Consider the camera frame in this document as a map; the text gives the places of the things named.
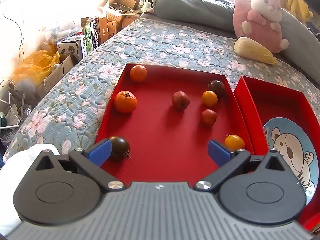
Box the dark purple tomato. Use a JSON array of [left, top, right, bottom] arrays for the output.
[[109, 136, 131, 160], [208, 80, 225, 97]]

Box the open brown cardboard box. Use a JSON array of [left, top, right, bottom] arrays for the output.
[[99, 0, 141, 38]]

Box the red tray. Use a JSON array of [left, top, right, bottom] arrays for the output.
[[234, 76, 319, 232], [96, 64, 253, 185]]

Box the left red tray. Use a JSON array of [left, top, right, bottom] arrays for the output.
[[96, 64, 253, 185]]

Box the orange tangerine with stem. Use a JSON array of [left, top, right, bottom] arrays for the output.
[[114, 90, 137, 114]]

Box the yellow tomato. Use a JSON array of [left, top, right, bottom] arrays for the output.
[[224, 134, 245, 151], [202, 90, 218, 107]]

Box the floral quilted bedspread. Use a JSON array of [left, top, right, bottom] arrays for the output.
[[3, 19, 319, 161]]

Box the plush napa cabbage toy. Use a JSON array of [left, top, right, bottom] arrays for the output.
[[234, 37, 277, 65]]

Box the yellow plush toy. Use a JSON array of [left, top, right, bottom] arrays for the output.
[[279, 0, 313, 24]]

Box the blue cartoon tiger plate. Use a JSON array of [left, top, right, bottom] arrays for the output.
[[263, 117, 319, 203]]

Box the grey-green duvet roll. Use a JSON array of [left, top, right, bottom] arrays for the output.
[[153, 0, 319, 83]]

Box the yellow plastic bag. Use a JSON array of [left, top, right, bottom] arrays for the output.
[[12, 50, 60, 86]]

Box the white printed carton box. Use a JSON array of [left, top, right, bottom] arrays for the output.
[[56, 35, 87, 61]]

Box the right red tray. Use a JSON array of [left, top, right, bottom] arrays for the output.
[[234, 76, 319, 232]]

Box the small red tomato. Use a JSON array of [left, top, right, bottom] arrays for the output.
[[201, 109, 217, 127]]

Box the large red tomato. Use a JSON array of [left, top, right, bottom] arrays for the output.
[[171, 91, 190, 111]]

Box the pink white plush hamster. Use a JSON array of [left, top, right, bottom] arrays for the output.
[[233, 0, 289, 53]]

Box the green white carton box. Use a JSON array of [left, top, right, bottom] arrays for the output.
[[81, 17, 99, 54]]

